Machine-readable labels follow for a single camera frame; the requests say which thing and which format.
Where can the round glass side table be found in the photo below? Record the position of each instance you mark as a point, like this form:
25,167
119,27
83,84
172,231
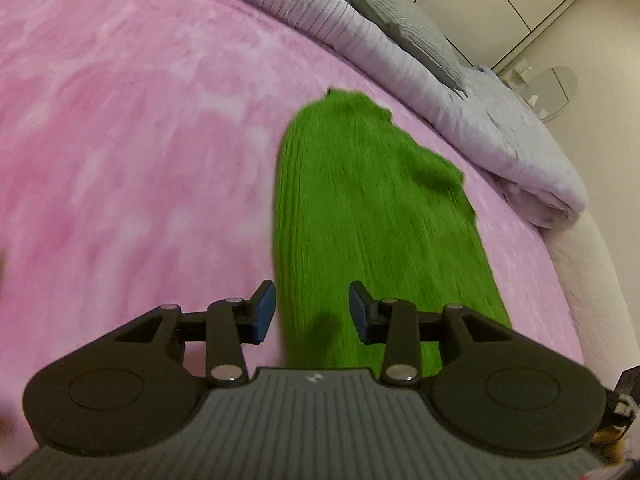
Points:
550,90

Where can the cream padded bed frame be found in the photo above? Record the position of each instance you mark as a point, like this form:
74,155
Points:
595,280

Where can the cream wardrobe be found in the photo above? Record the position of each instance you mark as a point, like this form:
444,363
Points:
480,5

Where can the pink floral blanket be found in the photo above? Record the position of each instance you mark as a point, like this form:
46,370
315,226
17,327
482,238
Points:
130,135

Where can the lilac ribbed duvet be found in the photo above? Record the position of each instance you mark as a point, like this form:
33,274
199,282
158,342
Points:
500,125

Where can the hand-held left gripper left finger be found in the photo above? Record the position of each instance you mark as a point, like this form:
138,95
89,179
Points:
265,312

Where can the grey ribbed pillow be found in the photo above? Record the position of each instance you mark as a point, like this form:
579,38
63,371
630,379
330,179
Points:
405,25

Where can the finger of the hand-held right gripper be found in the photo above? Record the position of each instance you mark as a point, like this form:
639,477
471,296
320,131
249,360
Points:
629,382

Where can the green knitted sweater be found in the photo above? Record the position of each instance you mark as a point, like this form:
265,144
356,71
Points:
360,210

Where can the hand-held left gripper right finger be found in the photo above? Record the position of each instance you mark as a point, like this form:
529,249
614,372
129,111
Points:
358,310

